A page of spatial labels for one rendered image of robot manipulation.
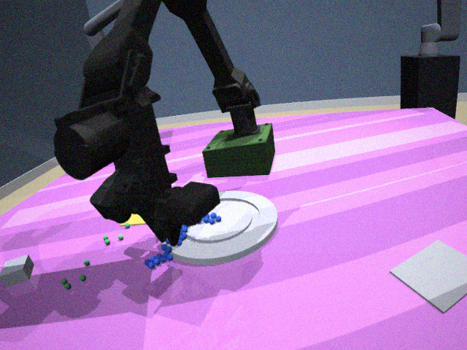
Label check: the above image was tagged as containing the yellow flat sheet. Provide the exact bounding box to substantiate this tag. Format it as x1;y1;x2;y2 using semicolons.
120;214;145;226

